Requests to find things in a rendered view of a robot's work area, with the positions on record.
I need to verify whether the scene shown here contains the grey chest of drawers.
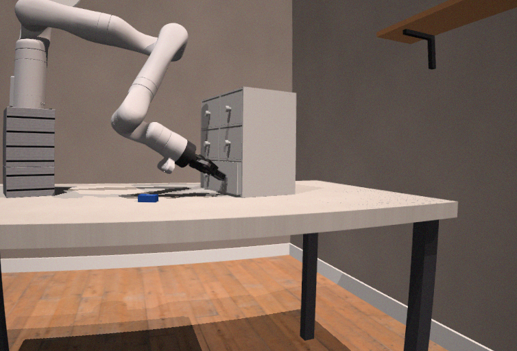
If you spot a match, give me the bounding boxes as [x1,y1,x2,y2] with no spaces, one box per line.
[201,86,296,198]

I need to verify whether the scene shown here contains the blue nine-volt battery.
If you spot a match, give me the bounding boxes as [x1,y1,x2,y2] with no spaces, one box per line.
[138,194,158,203]

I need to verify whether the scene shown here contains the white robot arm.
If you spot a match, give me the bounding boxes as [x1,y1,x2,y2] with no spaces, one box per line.
[10,0,188,174]

